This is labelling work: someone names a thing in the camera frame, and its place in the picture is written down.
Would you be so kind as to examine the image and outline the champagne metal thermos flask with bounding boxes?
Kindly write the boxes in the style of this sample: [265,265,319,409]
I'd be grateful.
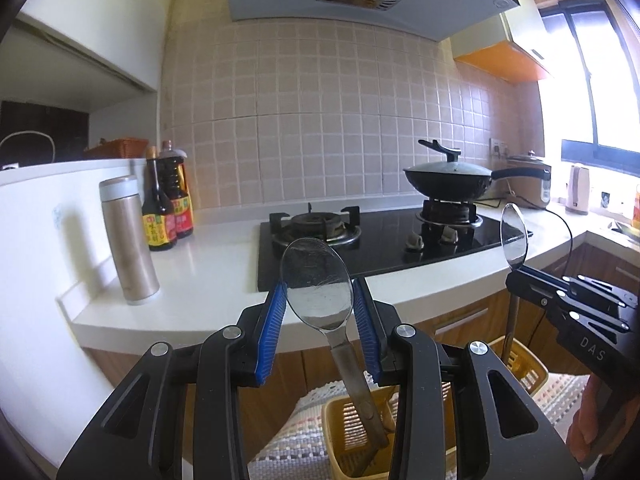
[98,175,161,306]

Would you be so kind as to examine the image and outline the dark framed window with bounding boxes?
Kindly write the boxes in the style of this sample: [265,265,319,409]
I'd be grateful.
[540,0,640,178]

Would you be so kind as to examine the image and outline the orange woven basket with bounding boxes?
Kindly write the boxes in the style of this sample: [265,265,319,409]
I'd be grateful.
[82,138,150,161]

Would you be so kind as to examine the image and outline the large dark sauce bottle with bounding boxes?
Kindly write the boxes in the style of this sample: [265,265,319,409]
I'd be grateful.
[160,141,195,239]

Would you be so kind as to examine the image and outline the grey range hood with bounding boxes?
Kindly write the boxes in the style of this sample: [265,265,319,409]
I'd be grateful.
[222,0,518,42]

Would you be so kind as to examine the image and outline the yellow plastic utensil basket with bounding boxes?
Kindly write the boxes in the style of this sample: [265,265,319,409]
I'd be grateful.
[487,335,550,396]
[321,394,458,480]

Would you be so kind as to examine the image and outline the black glass gas stove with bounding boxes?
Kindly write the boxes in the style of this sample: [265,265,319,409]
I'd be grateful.
[257,205,533,293]

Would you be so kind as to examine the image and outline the slender dark soy sauce bottle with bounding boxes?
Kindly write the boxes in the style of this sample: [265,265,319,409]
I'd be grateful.
[141,146,177,252]

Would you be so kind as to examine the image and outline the silver drawer handle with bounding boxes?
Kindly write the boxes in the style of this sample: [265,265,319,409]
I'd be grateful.
[434,307,488,333]

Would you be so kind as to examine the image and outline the yellow sauce bottle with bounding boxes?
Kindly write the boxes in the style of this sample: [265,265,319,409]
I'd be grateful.
[181,157,195,211]

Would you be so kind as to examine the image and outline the dark cabinet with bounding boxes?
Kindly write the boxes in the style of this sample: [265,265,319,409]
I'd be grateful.
[0,100,90,166]

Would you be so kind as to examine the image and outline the metal spoon with brown handle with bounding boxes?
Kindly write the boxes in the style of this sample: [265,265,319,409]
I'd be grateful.
[501,201,528,366]
[280,236,393,451]

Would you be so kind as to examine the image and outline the glass wok lid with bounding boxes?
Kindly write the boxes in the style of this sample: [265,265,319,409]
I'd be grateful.
[405,139,493,177]

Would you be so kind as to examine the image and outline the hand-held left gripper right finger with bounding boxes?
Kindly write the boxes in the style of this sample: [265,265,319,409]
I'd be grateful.
[351,276,583,480]

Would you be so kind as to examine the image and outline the black power cable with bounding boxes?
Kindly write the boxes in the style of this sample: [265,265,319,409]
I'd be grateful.
[482,195,574,346]

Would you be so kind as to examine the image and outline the person's right hand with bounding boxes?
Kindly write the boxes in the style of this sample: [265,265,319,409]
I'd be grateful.
[566,375,600,462]

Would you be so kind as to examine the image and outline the black wok with long handle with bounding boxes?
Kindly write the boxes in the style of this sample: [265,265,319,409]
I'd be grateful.
[403,165,551,198]

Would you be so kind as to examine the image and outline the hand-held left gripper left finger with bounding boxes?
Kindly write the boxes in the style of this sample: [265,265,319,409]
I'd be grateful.
[56,282,288,480]

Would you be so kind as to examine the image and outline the beige rice cooker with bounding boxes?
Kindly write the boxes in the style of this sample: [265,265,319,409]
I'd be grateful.
[507,150,552,209]

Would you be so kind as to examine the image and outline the striped woven floor rug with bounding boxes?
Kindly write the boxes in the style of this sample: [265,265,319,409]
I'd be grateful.
[248,372,591,480]

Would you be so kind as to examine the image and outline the black burner pan support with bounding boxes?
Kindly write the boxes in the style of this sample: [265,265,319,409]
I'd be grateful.
[270,203,362,248]
[417,199,483,226]

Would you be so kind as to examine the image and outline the white cable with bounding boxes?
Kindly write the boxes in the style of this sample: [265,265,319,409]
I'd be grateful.
[0,131,56,167]

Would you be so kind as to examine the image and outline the wooden base cabinets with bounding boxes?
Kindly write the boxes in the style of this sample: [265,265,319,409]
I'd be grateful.
[82,245,640,461]

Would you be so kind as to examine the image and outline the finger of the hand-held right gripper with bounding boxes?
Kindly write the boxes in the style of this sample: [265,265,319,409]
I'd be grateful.
[519,265,640,309]
[506,271,624,334]

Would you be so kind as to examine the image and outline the orange bottomed wall cabinet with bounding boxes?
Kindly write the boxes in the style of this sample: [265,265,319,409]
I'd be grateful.
[452,0,556,83]

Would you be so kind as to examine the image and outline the white electric kettle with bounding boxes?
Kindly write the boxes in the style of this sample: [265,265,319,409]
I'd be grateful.
[566,163,591,216]

